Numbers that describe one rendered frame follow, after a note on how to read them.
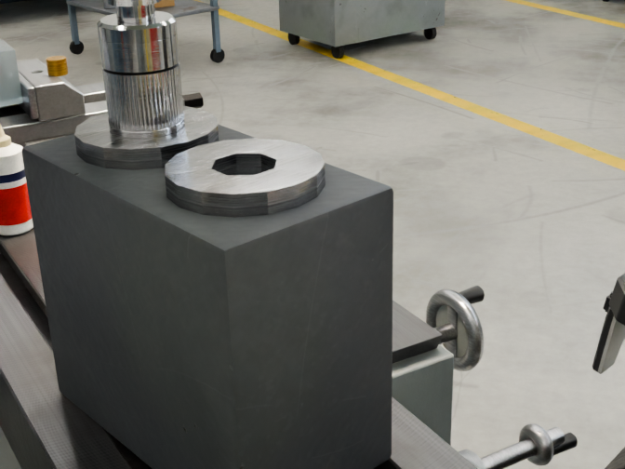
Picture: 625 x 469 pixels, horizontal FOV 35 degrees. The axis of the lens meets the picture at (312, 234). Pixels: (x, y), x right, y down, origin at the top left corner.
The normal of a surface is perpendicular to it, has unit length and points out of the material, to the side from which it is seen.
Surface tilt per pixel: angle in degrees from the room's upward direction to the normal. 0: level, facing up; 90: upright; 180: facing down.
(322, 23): 90
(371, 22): 90
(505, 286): 0
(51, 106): 90
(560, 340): 0
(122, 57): 90
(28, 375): 0
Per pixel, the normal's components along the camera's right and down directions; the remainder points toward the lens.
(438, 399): 0.50, 0.34
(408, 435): -0.03, -0.91
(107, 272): -0.75, 0.29
